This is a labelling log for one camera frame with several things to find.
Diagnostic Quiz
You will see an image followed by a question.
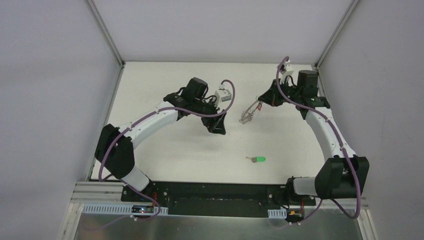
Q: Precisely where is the green headed key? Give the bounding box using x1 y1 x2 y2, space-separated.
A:
245 156 266 163

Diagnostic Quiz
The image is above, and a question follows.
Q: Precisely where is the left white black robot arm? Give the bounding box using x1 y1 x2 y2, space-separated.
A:
94 77 236 203

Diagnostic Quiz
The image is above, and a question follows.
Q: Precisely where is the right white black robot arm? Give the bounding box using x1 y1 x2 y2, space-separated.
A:
258 70 370 205

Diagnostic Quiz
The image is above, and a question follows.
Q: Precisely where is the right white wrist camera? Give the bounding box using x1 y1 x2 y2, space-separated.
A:
278 63 294 84

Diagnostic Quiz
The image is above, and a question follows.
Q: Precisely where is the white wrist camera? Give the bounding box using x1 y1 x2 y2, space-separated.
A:
278 63 294 84
213 84 233 108

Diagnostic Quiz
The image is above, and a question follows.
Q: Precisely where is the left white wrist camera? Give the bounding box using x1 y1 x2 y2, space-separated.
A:
213 84 233 108

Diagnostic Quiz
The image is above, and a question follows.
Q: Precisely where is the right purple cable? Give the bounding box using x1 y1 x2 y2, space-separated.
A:
275 55 362 229

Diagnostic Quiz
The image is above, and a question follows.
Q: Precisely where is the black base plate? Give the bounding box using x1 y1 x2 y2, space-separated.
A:
120 181 317 218

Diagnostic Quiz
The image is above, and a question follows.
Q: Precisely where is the right white cable duct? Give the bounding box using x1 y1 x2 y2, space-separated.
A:
267 208 287 220

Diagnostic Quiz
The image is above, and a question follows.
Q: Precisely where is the white cable duct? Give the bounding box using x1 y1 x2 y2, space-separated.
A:
267 208 287 220
82 203 169 216

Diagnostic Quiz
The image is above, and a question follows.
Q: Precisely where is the aluminium frame rail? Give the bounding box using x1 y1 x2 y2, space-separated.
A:
70 181 369 211

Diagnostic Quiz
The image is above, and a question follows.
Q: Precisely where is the left white cable duct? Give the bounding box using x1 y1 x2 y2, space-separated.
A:
82 203 169 216

